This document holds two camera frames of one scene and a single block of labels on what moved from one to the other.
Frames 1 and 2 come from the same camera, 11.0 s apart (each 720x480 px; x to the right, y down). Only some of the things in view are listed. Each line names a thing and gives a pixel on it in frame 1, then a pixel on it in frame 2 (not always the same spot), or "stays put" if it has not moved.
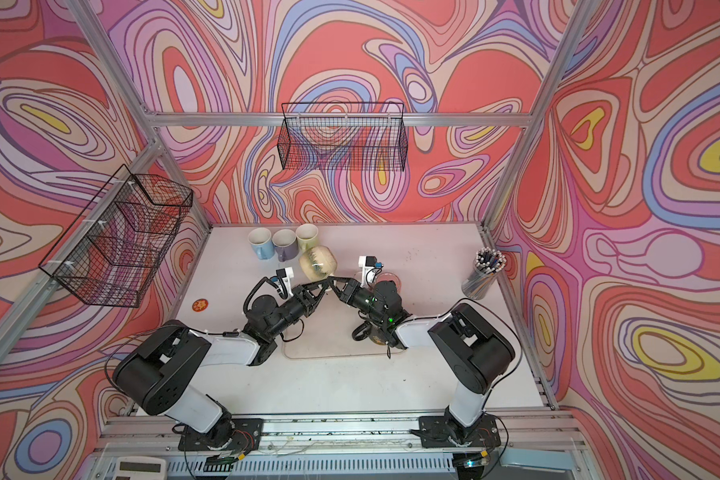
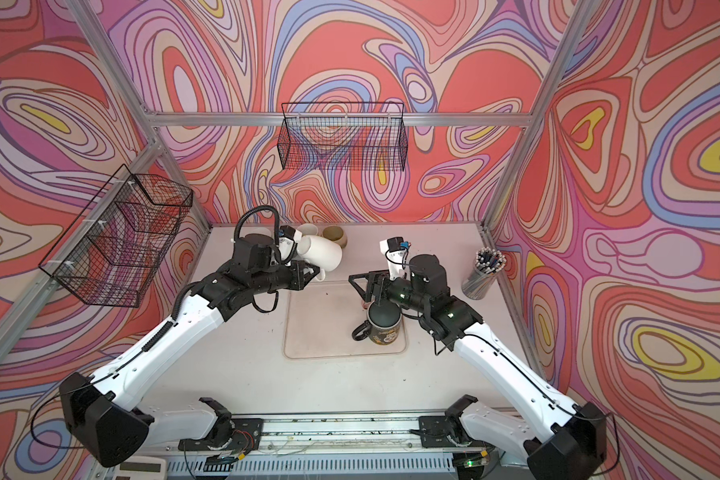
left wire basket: (107, 257) stays put
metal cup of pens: (488, 264) stays put
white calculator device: (140, 468) stays put
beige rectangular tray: (328, 333) stays put
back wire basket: (343, 136) stays put
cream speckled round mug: (317, 263) → (337, 234)
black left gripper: (302, 300) → (299, 278)
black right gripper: (349, 290) → (373, 278)
